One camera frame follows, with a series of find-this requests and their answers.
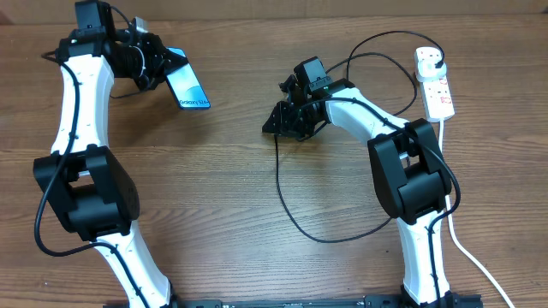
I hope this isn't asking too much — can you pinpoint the white power strip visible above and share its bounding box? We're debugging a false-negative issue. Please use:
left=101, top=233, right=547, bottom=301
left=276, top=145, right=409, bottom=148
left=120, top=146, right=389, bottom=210
left=420, top=76, right=455, bottom=122

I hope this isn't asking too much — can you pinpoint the black USB charging cable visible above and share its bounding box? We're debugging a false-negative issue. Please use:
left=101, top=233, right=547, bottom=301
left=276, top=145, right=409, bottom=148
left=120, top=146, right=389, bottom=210
left=273, top=30, right=445, bottom=244

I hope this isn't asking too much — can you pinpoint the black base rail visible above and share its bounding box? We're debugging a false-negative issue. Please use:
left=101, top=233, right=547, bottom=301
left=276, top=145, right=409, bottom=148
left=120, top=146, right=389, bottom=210
left=102, top=293, right=484, bottom=308

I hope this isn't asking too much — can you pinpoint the white charger plug adapter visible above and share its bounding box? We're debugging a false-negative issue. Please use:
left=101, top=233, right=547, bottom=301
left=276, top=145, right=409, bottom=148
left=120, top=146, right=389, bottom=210
left=414, top=46, right=447, bottom=82

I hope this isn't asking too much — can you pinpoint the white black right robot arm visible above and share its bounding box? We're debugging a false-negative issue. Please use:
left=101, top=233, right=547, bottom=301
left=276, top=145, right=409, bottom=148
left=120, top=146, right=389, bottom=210
left=262, top=57, right=457, bottom=307

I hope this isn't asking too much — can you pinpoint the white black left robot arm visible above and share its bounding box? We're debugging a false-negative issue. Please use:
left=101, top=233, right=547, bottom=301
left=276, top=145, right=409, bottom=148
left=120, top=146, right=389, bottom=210
left=33, top=1, right=210, bottom=307

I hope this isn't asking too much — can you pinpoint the blue Galaxy smartphone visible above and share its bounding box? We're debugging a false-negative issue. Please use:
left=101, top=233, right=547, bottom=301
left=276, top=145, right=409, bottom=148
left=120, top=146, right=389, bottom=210
left=166, top=47, right=211, bottom=110

